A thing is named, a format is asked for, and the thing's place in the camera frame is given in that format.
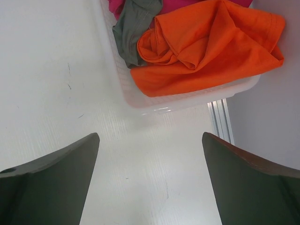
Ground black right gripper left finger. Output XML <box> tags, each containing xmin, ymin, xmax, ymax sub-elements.
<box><xmin>0</xmin><ymin>133</ymin><xmax>100</xmax><ymax>225</ymax></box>

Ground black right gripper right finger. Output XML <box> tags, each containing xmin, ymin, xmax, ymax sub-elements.
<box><xmin>202</xmin><ymin>132</ymin><xmax>300</xmax><ymax>225</ymax></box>

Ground aluminium table edge rail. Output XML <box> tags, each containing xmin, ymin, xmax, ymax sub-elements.
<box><xmin>207</xmin><ymin>98</ymin><xmax>235</xmax><ymax>145</ymax></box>

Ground grey t shirt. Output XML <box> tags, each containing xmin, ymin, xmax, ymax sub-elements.
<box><xmin>112</xmin><ymin>0</ymin><xmax>163</xmax><ymax>68</ymax></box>

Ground pink t shirt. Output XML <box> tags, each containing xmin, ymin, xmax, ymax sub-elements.
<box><xmin>107</xmin><ymin>0</ymin><xmax>254</xmax><ymax>31</ymax></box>

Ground white plastic basket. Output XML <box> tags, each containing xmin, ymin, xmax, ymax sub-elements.
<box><xmin>93</xmin><ymin>0</ymin><xmax>260</xmax><ymax>115</ymax></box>

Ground orange t shirt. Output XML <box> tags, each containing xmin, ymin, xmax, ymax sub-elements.
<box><xmin>131</xmin><ymin>0</ymin><xmax>285</xmax><ymax>97</ymax></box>

